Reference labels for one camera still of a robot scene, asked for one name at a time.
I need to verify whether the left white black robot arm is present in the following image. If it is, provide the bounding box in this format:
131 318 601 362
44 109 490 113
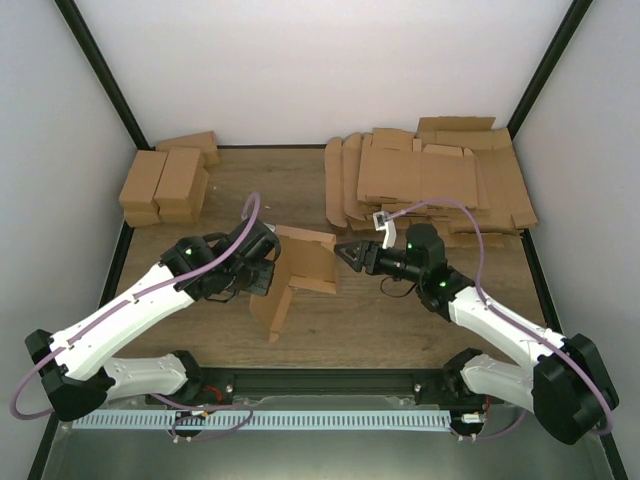
25 220 281 421

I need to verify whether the folded box bottom left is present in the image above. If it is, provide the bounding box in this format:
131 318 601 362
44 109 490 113
124 209 160 228

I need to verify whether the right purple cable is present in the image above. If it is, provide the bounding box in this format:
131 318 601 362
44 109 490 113
392 197 616 436

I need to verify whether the black frame post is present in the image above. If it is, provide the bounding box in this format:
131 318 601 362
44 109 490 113
54 0 152 151
507 0 593 139

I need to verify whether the folded box at back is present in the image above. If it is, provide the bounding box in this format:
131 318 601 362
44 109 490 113
155 131 220 166

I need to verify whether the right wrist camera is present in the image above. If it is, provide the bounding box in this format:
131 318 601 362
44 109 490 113
373 211 397 249

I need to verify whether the folded box top right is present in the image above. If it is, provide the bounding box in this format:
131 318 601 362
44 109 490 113
154 147 204 209

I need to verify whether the folded box top left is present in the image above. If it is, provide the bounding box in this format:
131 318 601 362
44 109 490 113
119 150 167 213

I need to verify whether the right black frame post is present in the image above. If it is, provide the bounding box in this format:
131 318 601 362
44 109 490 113
507 0 593 139

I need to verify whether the brown cardboard box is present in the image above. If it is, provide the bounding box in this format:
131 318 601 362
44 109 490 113
249 225 338 343

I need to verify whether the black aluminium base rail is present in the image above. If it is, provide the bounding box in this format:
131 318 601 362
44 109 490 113
186 368 501 409

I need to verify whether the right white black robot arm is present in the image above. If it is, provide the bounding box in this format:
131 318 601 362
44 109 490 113
334 224 619 445

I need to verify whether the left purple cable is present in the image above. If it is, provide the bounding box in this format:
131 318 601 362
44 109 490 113
10 192 262 419

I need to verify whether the light blue slotted cable duct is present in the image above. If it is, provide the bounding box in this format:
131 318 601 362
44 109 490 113
72 410 451 432

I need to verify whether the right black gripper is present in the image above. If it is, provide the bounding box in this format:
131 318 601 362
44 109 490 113
335 239 424 284

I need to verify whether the left black frame post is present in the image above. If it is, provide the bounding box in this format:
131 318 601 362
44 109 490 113
54 0 152 151

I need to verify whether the stack of flat cardboard sheets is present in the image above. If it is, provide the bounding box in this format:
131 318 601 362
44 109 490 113
324 116 537 247

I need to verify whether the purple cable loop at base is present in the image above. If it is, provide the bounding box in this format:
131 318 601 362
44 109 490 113
170 390 264 446

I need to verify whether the folded box bottom right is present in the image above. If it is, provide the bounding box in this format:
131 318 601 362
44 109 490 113
159 168 209 224

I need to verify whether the top flat cardboard sheet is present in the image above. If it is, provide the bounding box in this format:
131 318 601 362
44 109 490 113
356 144 479 208

